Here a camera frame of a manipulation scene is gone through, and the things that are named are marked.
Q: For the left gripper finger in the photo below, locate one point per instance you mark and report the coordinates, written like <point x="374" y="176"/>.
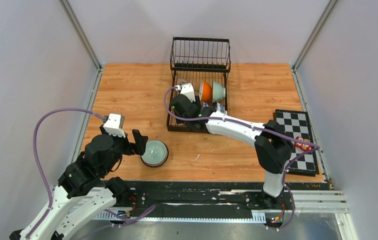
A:
<point x="138" y="140"/>
<point x="143" y="149"/>

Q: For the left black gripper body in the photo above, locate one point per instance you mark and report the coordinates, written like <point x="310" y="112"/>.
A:
<point x="122" y="145"/>

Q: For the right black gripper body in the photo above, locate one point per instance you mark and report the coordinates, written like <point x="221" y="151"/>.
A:
<point x="198" y="103"/>

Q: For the celadon bowl black rim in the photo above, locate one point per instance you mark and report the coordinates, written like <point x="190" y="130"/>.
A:
<point x="156" y="153"/>

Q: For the beige bowl black rim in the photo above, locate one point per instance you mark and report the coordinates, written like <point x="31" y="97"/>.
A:
<point x="181" y="81"/>

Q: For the blue floral bowl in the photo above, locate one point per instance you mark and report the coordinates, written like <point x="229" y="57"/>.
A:
<point x="219" y="108"/>

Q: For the celadon bowl brown rim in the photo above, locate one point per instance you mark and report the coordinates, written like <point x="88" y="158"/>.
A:
<point x="218" y="92"/>

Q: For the black wire dish rack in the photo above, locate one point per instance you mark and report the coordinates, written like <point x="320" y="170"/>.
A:
<point x="197" y="59"/>

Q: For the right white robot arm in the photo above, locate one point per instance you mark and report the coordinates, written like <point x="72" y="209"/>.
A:
<point x="272" y="148"/>

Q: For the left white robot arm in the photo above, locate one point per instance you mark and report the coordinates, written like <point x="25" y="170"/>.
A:
<point x="59" y="220"/>

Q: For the black white checkerboard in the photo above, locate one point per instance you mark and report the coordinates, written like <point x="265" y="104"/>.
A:
<point x="297" y="125"/>

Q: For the red owl toy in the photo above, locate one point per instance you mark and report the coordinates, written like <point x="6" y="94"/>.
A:
<point x="301" y="146"/>

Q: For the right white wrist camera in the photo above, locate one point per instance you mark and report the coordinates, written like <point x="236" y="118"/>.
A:
<point x="186" y="90"/>

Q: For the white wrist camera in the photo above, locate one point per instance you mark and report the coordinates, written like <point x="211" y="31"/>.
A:
<point x="114" y="125"/>
<point x="186" y="90"/>

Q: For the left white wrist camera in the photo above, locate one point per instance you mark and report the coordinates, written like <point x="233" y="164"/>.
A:
<point x="114" y="125"/>

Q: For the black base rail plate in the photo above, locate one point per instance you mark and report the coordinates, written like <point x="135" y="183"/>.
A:
<point x="201" y="199"/>

